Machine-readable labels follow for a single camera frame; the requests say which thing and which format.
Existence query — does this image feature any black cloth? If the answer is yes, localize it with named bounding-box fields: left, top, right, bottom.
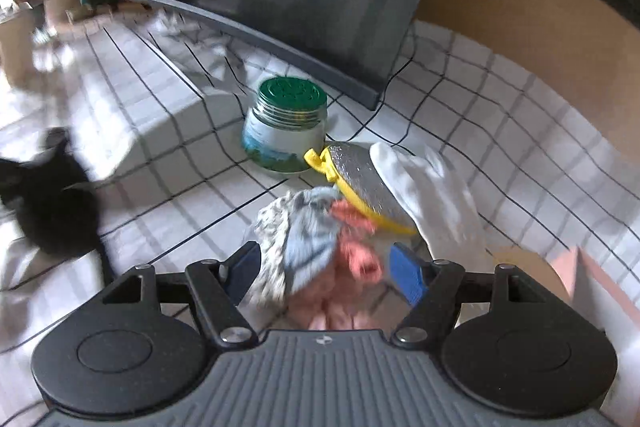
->
left=0, top=127, right=108, bottom=283

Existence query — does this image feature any black cable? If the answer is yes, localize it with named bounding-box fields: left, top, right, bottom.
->
left=345, top=27, right=426, bottom=148

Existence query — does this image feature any green lid jar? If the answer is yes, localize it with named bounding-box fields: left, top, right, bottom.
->
left=242, top=77, right=328, bottom=178

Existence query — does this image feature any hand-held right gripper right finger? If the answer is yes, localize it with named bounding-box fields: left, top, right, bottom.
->
left=389, top=243, right=543, bottom=348

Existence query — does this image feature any pink cloth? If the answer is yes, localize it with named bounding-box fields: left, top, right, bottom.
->
left=295, top=199, right=396, bottom=333

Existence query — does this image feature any pink box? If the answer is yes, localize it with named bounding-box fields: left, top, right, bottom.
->
left=550, top=247, right=640, bottom=323

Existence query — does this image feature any checkered tablecloth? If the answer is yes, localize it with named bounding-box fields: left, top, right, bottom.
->
left=0, top=14, right=640, bottom=358

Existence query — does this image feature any blue white knitted cloth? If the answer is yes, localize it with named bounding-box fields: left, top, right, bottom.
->
left=245, top=187, right=346, bottom=308

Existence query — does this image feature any yellow rimmed silver pad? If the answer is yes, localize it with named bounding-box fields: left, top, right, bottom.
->
left=304, top=142, right=418, bottom=237

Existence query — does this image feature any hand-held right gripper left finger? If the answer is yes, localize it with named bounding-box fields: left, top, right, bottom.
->
left=102, top=243, right=263, bottom=350

